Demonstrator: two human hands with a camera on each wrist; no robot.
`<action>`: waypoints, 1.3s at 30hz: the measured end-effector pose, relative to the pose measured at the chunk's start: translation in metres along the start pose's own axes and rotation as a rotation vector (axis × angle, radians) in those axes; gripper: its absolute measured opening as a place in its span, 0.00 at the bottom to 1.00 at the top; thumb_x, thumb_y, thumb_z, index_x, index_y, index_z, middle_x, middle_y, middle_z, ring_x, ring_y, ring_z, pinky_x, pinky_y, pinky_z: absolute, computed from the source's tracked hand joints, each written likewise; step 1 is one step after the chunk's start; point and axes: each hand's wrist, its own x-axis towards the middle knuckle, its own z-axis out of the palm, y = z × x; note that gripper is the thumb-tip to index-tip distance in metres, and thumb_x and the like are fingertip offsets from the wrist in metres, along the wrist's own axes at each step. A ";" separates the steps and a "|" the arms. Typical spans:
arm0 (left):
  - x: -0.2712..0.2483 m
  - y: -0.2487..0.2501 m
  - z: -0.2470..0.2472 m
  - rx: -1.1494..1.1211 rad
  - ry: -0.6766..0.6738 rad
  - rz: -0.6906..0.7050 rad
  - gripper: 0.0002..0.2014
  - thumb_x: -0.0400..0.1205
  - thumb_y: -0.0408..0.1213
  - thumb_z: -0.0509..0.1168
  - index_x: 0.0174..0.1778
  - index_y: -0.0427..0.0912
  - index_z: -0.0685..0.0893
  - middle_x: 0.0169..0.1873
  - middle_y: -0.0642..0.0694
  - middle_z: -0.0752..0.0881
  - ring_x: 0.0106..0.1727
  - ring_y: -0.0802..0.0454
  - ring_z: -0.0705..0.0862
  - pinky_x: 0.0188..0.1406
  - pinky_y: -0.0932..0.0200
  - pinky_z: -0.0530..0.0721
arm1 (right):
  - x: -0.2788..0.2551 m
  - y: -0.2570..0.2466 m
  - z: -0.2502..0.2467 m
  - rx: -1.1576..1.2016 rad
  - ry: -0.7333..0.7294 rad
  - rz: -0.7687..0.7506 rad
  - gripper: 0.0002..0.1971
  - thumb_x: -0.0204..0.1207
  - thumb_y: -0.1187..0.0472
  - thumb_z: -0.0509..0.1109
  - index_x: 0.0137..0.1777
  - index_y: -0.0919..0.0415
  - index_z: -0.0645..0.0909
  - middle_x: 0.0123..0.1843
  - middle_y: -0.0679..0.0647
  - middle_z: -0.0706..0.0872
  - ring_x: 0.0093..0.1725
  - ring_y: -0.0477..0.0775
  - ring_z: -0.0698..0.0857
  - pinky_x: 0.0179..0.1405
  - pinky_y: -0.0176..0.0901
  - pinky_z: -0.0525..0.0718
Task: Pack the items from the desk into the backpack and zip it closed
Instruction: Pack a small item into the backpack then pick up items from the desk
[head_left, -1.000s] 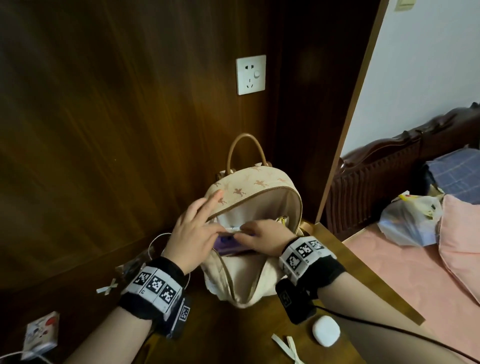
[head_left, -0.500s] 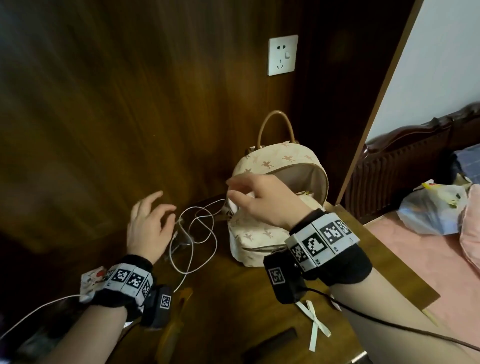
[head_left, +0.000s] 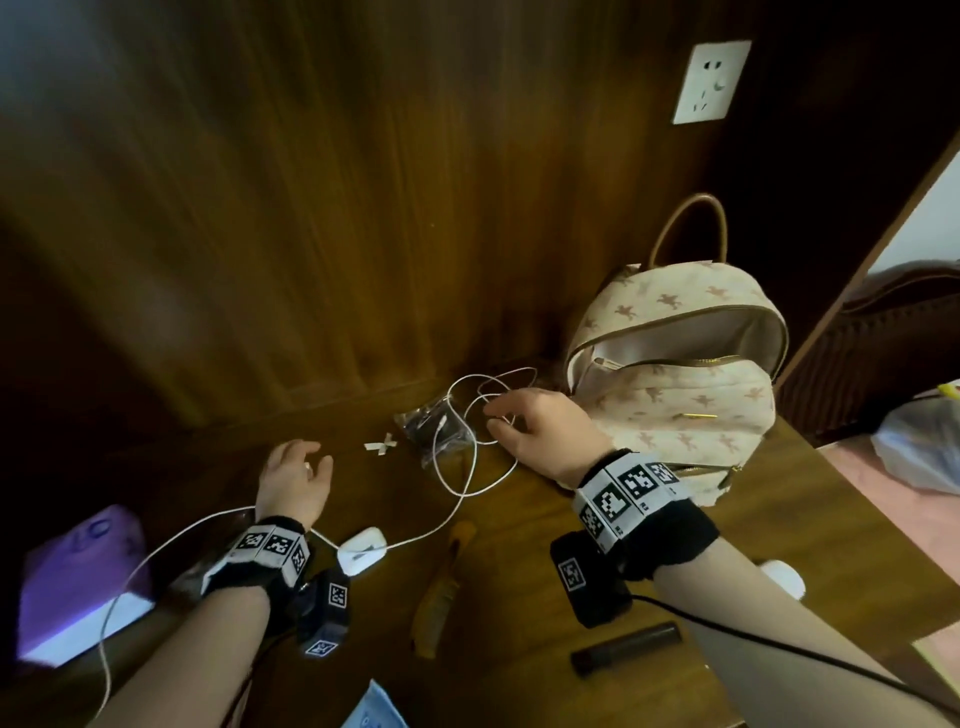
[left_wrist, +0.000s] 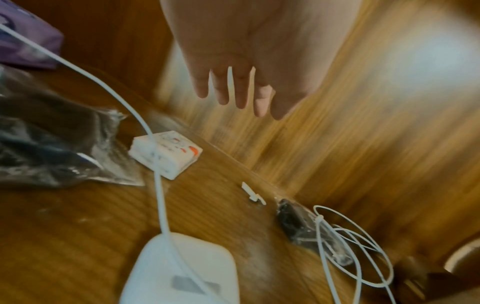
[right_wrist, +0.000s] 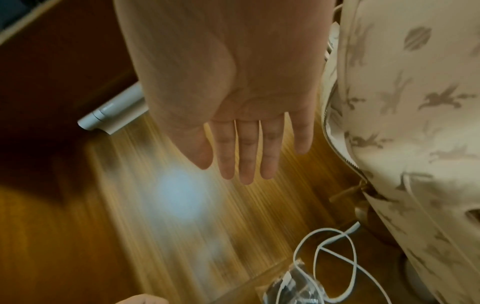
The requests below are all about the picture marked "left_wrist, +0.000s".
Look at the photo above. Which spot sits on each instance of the person's left hand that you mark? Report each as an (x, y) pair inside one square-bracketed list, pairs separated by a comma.
[(255, 44)]

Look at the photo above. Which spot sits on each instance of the white red-print box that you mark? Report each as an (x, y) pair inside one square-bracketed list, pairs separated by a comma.
[(176, 151)]

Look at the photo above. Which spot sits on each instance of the small white ribbon cross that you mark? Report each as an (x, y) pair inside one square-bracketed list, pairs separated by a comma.
[(247, 188)]

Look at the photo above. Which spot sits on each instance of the clear bag with dark contents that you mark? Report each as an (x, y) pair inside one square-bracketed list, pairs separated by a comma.
[(296, 222)]

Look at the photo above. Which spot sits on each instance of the large crinkled bag black contents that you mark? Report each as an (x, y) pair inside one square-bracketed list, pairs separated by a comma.
[(45, 133)]

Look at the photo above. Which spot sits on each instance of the purple tissue pack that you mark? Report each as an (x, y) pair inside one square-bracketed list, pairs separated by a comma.
[(15, 56)]

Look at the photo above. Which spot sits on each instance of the white oval object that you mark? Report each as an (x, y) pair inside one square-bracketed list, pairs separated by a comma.
[(157, 273)]

